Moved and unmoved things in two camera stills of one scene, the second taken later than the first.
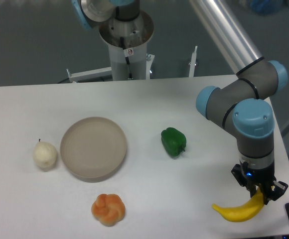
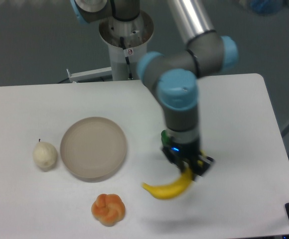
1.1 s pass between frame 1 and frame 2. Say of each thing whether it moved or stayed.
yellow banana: moved
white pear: stayed
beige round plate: stayed
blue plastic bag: stayed
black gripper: moved
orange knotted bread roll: stayed
